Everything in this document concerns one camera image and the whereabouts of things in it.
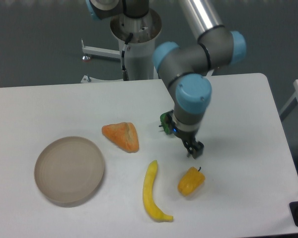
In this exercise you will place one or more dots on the green bell pepper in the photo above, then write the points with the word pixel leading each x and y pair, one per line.
pixel 161 125

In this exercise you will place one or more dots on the yellow bell pepper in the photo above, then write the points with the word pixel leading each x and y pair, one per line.
pixel 191 181

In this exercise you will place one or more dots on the beige round plate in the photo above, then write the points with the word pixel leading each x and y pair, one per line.
pixel 69 171

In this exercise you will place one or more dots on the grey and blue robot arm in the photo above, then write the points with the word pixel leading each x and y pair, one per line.
pixel 191 93

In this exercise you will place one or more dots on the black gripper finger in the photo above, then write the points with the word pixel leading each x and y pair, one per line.
pixel 194 148
pixel 168 124

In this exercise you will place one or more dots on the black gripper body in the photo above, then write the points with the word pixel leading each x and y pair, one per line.
pixel 183 131

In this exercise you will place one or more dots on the yellow banana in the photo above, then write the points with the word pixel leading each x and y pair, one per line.
pixel 150 206

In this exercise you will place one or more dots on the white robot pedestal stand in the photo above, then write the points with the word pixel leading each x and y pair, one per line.
pixel 136 27

